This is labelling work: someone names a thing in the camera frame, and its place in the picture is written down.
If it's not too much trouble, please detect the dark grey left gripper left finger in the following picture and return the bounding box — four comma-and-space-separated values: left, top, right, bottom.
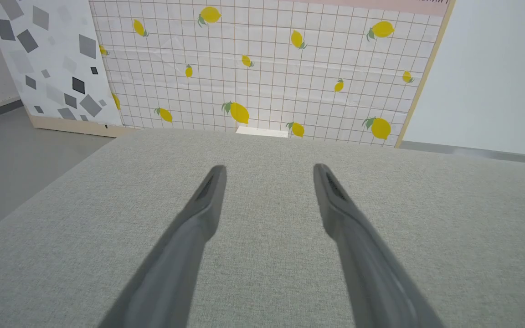
98, 165, 227, 328

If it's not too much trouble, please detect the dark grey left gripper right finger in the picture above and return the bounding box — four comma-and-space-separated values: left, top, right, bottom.
313, 164, 445, 328

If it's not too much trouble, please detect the lemon print grid panel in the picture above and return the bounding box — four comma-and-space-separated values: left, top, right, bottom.
88, 0, 456, 149

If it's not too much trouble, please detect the grey terrazzo pattern panel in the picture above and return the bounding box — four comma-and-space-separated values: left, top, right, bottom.
0, 0, 124, 138

